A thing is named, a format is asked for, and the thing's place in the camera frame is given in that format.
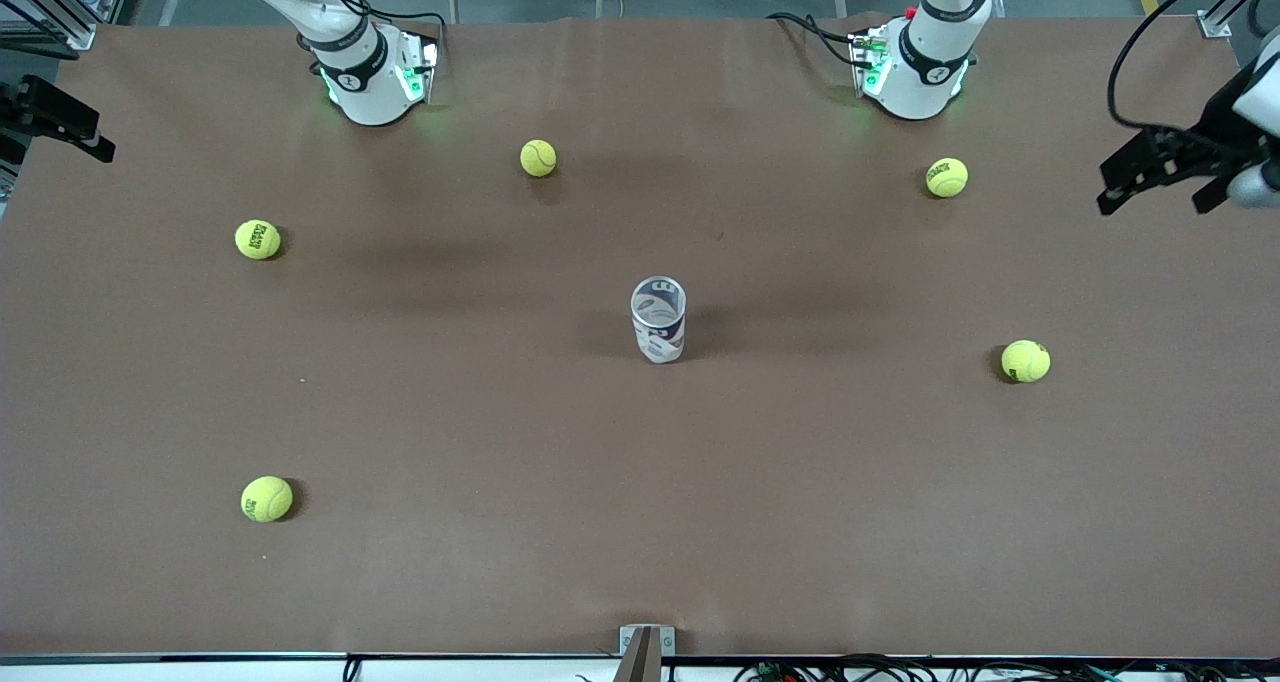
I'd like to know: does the clear tennis ball can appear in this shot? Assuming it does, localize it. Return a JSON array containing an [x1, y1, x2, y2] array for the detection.
[[630, 276, 688, 364]]

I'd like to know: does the yellow tennis ball black print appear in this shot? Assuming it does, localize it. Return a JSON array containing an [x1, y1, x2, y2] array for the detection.
[[926, 158, 969, 199], [1002, 340, 1052, 383], [241, 476, 295, 523], [235, 220, 282, 261]]

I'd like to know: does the black left arm base cable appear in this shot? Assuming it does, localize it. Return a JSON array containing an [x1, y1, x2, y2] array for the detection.
[[767, 12, 871, 71]]

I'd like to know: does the tangled black cable bundle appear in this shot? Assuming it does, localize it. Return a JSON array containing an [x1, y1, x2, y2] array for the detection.
[[735, 654, 1280, 682]]

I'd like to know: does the grey metal table bracket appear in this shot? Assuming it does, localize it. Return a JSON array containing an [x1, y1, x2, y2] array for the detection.
[[619, 625, 676, 656]]

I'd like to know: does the brown camera mount post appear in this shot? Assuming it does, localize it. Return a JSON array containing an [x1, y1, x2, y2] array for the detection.
[[612, 630, 663, 682]]

